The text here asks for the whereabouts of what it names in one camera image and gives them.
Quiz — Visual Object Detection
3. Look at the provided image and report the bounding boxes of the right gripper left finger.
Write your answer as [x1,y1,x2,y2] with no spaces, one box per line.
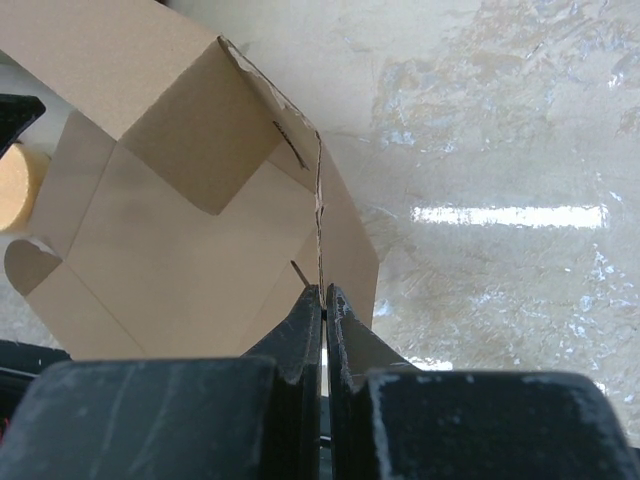
[1,285,322,479]

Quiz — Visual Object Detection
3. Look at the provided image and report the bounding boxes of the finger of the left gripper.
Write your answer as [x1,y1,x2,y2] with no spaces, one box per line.
[0,93,46,155]

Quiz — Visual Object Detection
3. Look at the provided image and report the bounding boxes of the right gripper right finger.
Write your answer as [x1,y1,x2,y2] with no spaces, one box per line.
[326,286,631,479]

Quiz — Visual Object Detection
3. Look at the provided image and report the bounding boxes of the large cardboard box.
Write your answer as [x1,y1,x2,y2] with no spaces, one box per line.
[1,1,379,360]

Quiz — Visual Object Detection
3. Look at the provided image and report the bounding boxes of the orange round sponge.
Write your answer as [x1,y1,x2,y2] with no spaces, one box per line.
[1,143,50,233]

